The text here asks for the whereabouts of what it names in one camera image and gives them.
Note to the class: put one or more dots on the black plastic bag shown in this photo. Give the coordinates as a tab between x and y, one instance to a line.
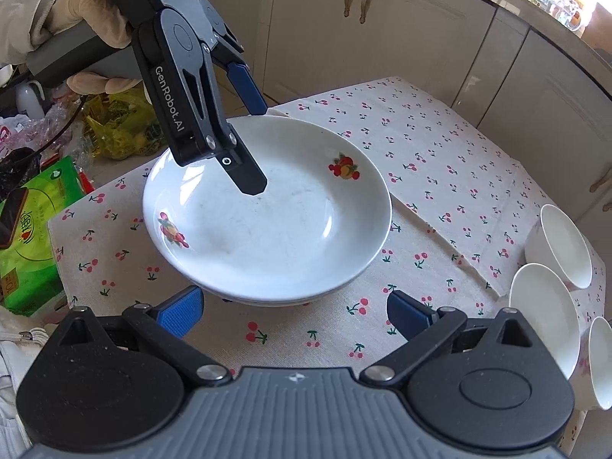
14	169

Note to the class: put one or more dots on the dark brown phone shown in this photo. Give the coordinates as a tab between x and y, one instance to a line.
12	215

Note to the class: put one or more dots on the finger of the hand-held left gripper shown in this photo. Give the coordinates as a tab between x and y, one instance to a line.
248	88
246	172

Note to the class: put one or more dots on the glass pitcher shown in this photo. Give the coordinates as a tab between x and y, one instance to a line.
569	9

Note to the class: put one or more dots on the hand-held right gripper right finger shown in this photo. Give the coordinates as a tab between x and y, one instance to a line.
409	315

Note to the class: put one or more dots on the narrow white cabinet panel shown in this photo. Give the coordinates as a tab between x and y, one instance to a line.
487	57

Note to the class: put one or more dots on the yellow plastic bag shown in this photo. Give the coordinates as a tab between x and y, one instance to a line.
119	124

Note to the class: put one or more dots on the white fruit print plate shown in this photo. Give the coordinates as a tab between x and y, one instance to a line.
267	302
287	229

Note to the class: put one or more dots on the cherry print tablecloth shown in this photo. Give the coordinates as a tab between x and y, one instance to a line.
430	153

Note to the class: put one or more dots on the white pink floral bowl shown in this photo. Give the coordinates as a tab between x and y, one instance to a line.
557	244
542	315
601	363

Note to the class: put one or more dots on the clear plastic bag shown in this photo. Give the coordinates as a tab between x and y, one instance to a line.
55	117

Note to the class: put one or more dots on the person's left hand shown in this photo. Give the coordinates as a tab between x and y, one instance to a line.
81	5

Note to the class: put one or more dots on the green tissue packet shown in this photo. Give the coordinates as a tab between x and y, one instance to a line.
38	267

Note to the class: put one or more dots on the white cloth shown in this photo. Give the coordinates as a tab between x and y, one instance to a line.
9	368

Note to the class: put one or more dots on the white plastic bottle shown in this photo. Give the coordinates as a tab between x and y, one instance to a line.
28	98

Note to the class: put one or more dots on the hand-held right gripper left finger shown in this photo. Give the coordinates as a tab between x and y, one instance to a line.
181	313

